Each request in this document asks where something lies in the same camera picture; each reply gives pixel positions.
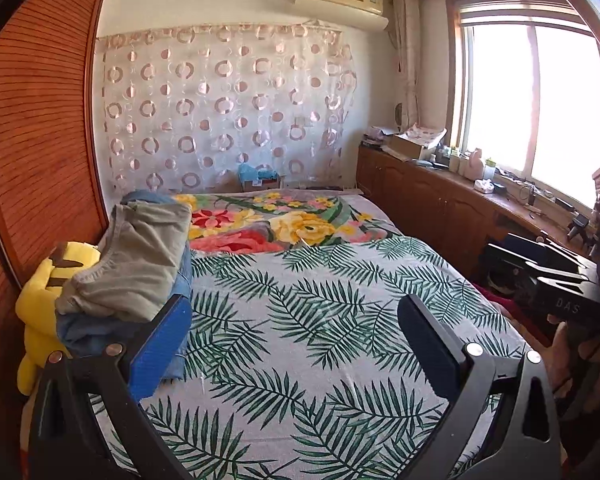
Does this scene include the grey-green pants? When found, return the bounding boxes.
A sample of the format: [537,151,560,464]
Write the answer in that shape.
[55,200,192,324]

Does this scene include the person's right hand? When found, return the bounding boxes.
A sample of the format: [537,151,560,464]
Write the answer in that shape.
[544,314,600,413]

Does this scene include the long wooden side cabinet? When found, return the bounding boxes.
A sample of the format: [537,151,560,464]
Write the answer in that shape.
[356,146,588,281]

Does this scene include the colourful floral blanket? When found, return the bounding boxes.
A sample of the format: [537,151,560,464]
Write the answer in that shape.
[174,188,401,254]

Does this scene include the yellow plush toy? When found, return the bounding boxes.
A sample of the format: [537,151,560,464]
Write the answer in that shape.
[15,242,100,396]

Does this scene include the palm leaf print bedspread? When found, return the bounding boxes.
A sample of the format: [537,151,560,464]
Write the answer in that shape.
[86,234,534,480]

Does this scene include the white bottle on cabinet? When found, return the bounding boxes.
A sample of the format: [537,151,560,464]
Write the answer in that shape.
[464,148,484,182]

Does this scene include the blue toy at bedhead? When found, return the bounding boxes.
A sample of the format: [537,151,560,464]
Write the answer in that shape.
[237,162,280,192]

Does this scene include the wooden framed window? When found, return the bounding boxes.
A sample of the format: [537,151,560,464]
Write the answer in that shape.
[445,0,600,211]

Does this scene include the cardboard box on cabinet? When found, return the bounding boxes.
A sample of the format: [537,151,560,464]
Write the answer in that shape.
[387,125,446,160]

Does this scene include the sheer circle-pattern curtain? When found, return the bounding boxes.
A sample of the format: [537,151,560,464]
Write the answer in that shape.
[94,23,358,197]

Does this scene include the wooden louvered wardrobe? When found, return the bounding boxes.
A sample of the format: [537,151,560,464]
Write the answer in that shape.
[0,0,107,479]

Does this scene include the wall air conditioner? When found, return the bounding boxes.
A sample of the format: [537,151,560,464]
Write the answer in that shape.
[294,0,389,32]

